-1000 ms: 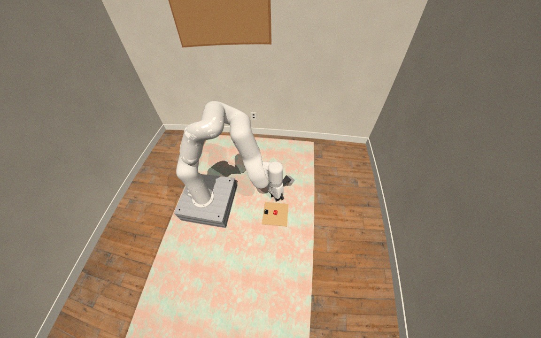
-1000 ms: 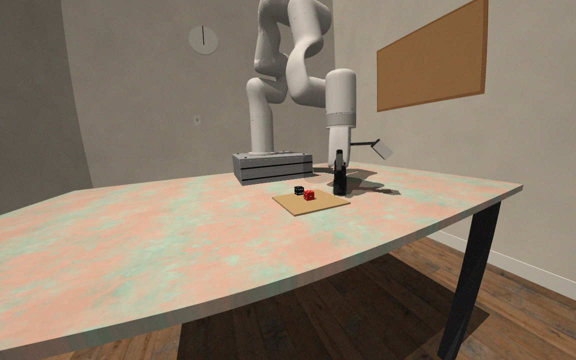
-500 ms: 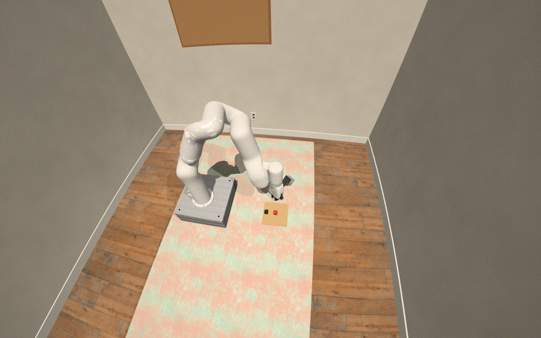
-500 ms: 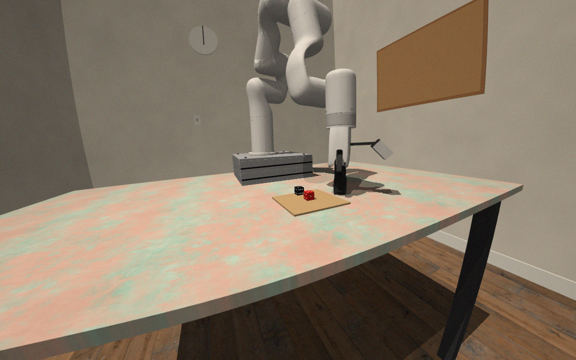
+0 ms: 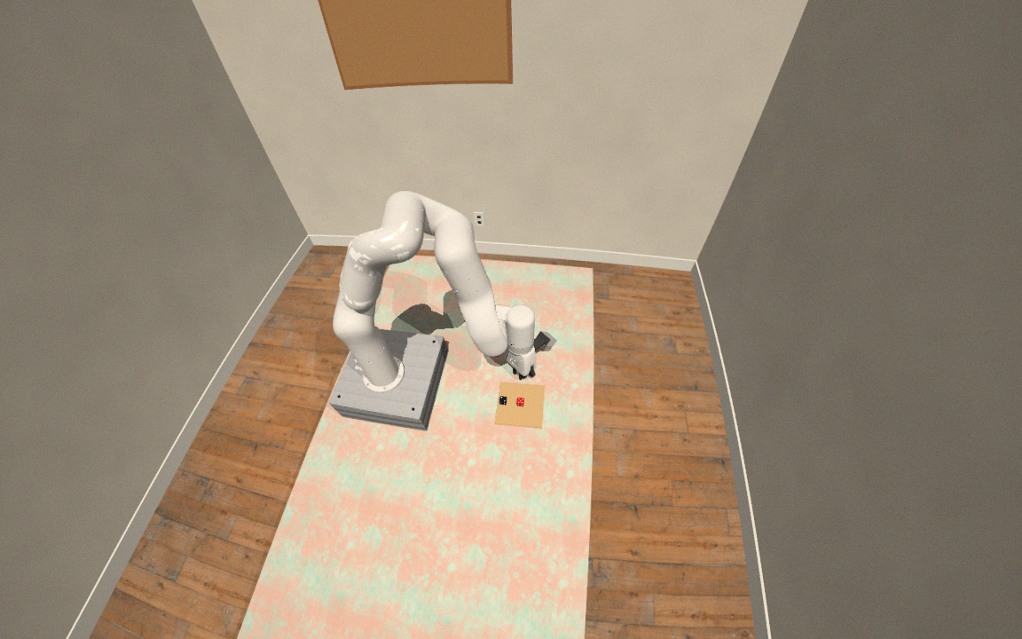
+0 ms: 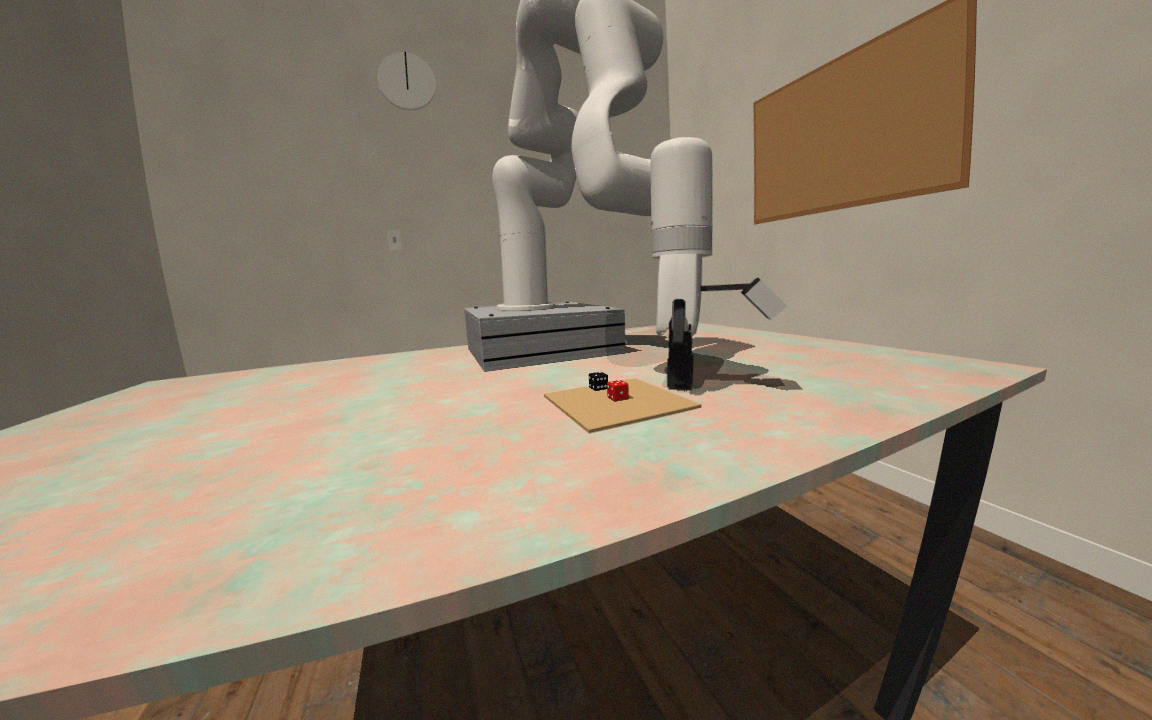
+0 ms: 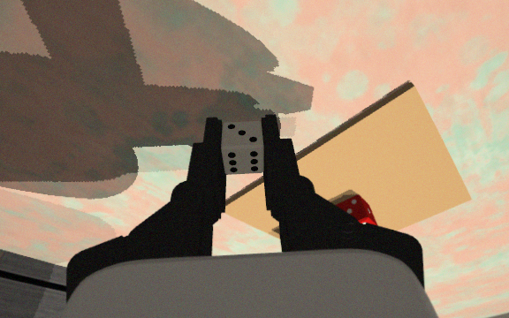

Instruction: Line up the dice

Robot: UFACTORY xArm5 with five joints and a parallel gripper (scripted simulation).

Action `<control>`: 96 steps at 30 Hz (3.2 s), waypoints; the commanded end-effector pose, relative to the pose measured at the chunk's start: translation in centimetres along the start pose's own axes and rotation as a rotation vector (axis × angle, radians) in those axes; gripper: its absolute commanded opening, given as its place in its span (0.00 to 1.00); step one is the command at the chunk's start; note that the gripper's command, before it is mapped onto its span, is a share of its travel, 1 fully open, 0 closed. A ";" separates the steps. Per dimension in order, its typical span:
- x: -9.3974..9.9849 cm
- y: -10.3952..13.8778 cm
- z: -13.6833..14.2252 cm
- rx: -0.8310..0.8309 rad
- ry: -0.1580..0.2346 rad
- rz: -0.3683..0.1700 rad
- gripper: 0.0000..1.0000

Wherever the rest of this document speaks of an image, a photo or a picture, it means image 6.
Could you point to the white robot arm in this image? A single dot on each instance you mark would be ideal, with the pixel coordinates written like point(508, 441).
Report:
point(608, 35)

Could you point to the red die with white pips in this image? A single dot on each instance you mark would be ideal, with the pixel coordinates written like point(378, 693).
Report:
point(617, 390)

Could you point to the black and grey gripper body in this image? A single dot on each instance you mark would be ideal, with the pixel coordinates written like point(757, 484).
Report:
point(679, 277)

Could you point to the tan flat mat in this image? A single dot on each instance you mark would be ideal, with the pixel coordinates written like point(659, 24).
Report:
point(594, 411)

